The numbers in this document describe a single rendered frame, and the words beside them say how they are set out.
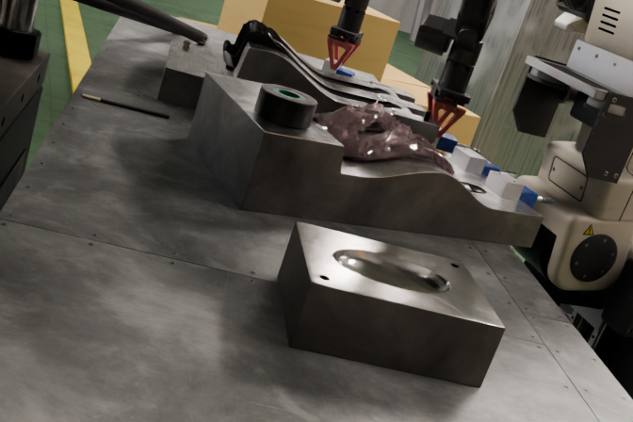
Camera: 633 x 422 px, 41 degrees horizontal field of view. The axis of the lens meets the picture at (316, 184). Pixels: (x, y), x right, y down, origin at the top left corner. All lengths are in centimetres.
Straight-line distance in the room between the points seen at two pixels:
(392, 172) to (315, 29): 238
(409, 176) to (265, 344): 46
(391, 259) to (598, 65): 92
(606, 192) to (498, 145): 311
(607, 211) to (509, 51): 299
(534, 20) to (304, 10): 158
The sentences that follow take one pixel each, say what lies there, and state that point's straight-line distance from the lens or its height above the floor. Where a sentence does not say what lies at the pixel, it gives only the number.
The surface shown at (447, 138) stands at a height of 84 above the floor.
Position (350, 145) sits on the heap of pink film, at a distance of 122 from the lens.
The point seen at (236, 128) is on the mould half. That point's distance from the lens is 115.
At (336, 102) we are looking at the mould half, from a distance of 151.
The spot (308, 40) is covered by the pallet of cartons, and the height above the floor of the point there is 68.
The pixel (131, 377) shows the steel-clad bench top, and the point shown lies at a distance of 71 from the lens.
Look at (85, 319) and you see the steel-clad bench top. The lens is 77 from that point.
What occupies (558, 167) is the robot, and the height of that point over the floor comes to 85.
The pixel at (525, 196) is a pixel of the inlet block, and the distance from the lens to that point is 141.
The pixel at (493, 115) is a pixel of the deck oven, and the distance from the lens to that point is 471.
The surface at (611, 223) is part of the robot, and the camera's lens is 174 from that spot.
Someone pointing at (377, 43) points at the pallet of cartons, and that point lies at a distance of 369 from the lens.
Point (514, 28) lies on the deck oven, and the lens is 467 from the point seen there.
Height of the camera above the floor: 119
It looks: 17 degrees down
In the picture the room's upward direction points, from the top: 18 degrees clockwise
